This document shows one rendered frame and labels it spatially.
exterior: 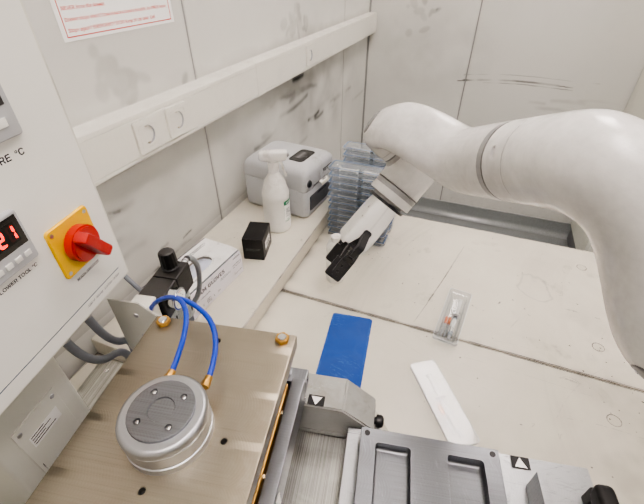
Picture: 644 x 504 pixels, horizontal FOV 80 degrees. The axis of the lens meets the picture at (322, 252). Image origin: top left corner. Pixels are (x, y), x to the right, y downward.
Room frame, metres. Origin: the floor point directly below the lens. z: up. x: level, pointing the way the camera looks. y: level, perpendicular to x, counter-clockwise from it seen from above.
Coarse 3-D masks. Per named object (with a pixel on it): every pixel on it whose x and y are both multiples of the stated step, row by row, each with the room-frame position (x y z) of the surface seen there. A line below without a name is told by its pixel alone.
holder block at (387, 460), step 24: (384, 432) 0.25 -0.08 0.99; (360, 456) 0.22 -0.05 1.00; (384, 456) 0.22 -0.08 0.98; (408, 456) 0.22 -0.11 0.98; (432, 456) 0.22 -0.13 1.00; (456, 456) 0.22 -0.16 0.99; (480, 456) 0.22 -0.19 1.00; (360, 480) 0.19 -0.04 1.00; (384, 480) 0.20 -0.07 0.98; (408, 480) 0.20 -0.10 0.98; (432, 480) 0.19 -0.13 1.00; (456, 480) 0.20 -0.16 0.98; (480, 480) 0.20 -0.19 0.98
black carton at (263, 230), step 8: (248, 224) 0.92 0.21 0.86; (256, 224) 0.91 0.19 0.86; (264, 224) 0.92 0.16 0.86; (248, 232) 0.88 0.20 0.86; (256, 232) 0.87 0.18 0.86; (264, 232) 0.88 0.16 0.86; (248, 240) 0.84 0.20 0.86; (256, 240) 0.84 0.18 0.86; (264, 240) 0.86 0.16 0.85; (248, 248) 0.84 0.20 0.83; (256, 248) 0.84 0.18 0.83; (264, 248) 0.85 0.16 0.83; (248, 256) 0.84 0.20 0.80; (256, 256) 0.84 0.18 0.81; (264, 256) 0.84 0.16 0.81
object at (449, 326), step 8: (448, 296) 0.72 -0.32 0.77; (456, 296) 0.72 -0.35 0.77; (464, 296) 0.72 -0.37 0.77; (448, 304) 0.69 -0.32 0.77; (456, 304) 0.69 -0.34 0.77; (464, 304) 0.69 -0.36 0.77; (448, 312) 0.66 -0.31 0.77; (456, 312) 0.66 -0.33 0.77; (464, 312) 0.66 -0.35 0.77; (440, 320) 0.64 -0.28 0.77; (448, 320) 0.64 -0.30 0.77; (456, 320) 0.64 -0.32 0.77; (440, 328) 0.61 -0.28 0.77; (448, 328) 0.61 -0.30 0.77; (456, 328) 0.61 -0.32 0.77; (440, 336) 0.59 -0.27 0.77; (448, 336) 0.59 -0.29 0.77; (456, 336) 0.59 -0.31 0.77
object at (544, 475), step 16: (352, 432) 0.26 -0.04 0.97; (352, 448) 0.24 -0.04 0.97; (352, 464) 0.22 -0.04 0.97; (544, 464) 0.22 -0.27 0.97; (560, 464) 0.22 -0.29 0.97; (352, 480) 0.20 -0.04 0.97; (512, 480) 0.20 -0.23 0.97; (528, 480) 0.20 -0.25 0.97; (544, 480) 0.18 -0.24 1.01; (560, 480) 0.20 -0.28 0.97; (576, 480) 0.20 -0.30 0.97; (352, 496) 0.18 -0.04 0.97; (512, 496) 0.18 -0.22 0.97; (528, 496) 0.18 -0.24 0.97; (544, 496) 0.17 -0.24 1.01; (560, 496) 0.18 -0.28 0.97; (576, 496) 0.18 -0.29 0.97
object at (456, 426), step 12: (432, 360) 0.52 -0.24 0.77; (420, 372) 0.49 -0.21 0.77; (432, 372) 0.49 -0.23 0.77; (432, 384) 0.46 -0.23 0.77; (444, 384) 0.46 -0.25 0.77; (432, 396) 0.43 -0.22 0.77; (444, 396) 0.43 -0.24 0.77; (444, 408) 0.41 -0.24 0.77; (456, 408) 0.41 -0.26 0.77; (444, 420) 0.38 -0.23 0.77; (456, 420) 0.38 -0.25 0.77; (456, 432) 0.36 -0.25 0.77; (468, 432) 0.36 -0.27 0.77
